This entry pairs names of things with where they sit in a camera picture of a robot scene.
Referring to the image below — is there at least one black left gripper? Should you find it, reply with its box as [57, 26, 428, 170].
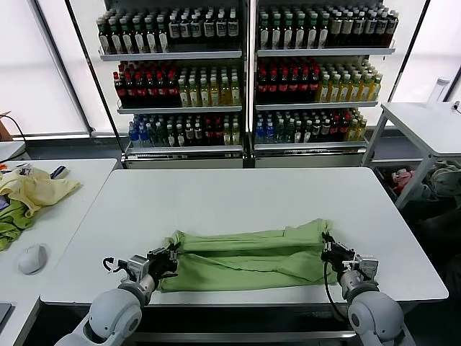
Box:
[146, 243, 181, 285]

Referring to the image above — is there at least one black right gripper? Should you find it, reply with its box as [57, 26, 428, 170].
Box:
[321, 233, 356, 275]

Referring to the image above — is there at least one light green t-shirt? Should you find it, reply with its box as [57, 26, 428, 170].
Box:
[159, 217, 336, 293]

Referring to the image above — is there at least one black laundry basket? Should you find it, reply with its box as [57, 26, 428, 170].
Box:
[374, 165, 437, 203]

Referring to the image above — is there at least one pink garment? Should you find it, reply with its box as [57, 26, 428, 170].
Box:
[391, 169, 415, 194]

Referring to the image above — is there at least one grey-green garment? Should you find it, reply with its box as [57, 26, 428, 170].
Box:
[428, 160, 461, 198]

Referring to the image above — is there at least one white computer mouse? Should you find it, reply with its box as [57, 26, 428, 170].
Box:
[17, 244, 48, 277]

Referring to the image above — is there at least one pale yellow garment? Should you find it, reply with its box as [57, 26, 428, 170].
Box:
[0, 168, 82, 218]

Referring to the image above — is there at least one crumpled green garment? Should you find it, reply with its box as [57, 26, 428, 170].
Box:
[0, 198, 35, 253]

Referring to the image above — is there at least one red cap cola bottle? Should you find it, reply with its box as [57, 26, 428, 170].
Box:
[156, 74, 169, 107]
[267, 70, 279, 105]
[298, 69, 310, 105]
[167, 74, 179, 107]
[288, 69, 300, 105]
[308, 69, 320, 104]
[125, 74, 137, 108]
[277, 70, 290, 105]
[113, 72, 126, 108]
[256, 70, 269, 105]
[135, 74, 147, 108]
[146, 74, 158, 108]

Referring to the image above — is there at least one dark flat device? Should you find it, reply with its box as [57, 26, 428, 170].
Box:
[0, 302, 16, 327]

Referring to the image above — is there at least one translucent plastic cylinder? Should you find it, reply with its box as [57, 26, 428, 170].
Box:
[426, 77, 451, 109]

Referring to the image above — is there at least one black slanted pole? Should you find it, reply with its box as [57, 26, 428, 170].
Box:
[64, 0, 125, 161]
[365, 0, 431, 161]

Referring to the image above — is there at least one metal bottle shelf rack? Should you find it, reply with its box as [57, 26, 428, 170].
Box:
[248, 0, 397, 169]
[96, 0, 253, 170]

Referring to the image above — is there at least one brown cardboard box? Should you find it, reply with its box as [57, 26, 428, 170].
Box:
[0, 110, 14, 142]

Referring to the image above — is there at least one green cap dark bottle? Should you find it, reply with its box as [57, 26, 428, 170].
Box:
[259, 14, 271, 50]
[306, 14, 318, 50]
[270, 14, 283, 50]
[318, 14, 331, 50]
[282, 14, 295, 50]
[156, 16, 169, 54]
[109, 17, 122, 56]
[294, 14, 307, 50]
[121, 17, 134, 55]
[133, 17, 146, 55]
[145, 17, 158, 54]
[98, 18, 111, 56]

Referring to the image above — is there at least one beige label dark bottle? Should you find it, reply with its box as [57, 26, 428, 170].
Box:
[386, 12, 399, 47]
[341, 12, 354, 48]
[352, 12, 365, 48]
[364, 12, 377, 48]
[375, 12, 388, 48]
[330, 12, 342, 48]

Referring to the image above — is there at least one white cap dark bottle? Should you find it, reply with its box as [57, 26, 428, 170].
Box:
[189, 14, 202, 46]
[215, 13, 227, 46]
[179, 14, 191, 46]
[203, 13, 216, 46]
[226, 12, 239, 46]
[169, 14, 181, 46]

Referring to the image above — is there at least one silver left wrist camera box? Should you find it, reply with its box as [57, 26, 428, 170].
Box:
[127, 254, 151, 282]

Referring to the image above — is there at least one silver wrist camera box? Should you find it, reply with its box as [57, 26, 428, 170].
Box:
[127, 254, 151, 282]
[354, 254, 379, 282]

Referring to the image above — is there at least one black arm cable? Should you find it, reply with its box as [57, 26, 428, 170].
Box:
[322, 261, 347, 321]

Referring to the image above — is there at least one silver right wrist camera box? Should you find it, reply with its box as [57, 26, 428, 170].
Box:
[354, 254, 379, 282]

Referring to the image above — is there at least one black looped wrist cable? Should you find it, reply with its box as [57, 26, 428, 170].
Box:
[102, 256, 127, 277]

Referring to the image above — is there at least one white metal frame table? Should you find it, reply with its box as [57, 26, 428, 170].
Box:
[362, 102, 461, 210]

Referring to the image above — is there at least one thin black cable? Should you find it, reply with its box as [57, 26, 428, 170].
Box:
[0, 112, 28, 163]

